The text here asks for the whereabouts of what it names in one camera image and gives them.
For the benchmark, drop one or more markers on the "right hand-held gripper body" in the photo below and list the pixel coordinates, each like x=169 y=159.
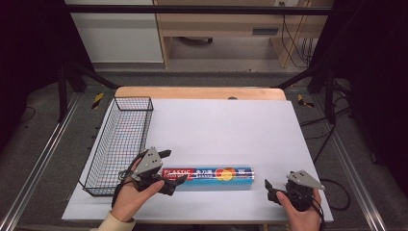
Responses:
x=301 y=189

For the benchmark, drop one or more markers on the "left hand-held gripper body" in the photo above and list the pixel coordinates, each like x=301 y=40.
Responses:
x=148 y=163

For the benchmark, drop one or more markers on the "blue and red plastic wrap box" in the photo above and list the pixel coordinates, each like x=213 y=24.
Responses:
x=208 y=178

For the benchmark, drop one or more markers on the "person's right hand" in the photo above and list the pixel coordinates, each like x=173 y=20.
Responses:
x=300 y=219

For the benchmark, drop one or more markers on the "person's left hand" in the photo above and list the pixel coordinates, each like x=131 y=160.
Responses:
x=131 y=199

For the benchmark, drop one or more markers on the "white table mat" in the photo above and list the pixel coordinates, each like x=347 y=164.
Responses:
x=224 y=128

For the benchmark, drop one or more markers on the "yellow and black tape strip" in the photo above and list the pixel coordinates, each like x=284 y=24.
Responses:
x=97 y=100
x=303 y=101

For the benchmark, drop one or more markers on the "white cabinet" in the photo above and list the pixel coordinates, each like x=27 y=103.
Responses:
x=118 y=35

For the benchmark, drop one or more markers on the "black curtain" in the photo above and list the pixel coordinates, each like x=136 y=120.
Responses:
x=29 y=57
x=375 y=80

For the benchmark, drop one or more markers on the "light wooden desk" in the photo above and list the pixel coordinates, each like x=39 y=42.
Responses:
x=224 y=22

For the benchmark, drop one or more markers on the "aluminium floor rail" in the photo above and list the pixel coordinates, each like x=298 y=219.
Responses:
x=38 y=160
x=356 y=179

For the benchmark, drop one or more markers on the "black metal frame stand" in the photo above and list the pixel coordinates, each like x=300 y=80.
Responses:
x=327 y=93
x=65 y=86

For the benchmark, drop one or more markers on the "black horizontal frame bar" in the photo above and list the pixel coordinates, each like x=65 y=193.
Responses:
x=192 y=9

